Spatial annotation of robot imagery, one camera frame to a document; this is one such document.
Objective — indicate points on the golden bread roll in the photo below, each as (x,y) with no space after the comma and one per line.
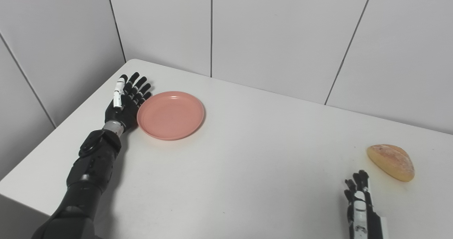
(392,161)

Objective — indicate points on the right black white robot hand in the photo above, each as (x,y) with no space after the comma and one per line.
(364,225)

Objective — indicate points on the pink round plate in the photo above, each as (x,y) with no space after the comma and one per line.
(170,114)

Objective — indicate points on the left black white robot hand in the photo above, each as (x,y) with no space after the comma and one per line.
(125,111)

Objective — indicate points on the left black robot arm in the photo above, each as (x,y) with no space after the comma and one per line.
(88,172)

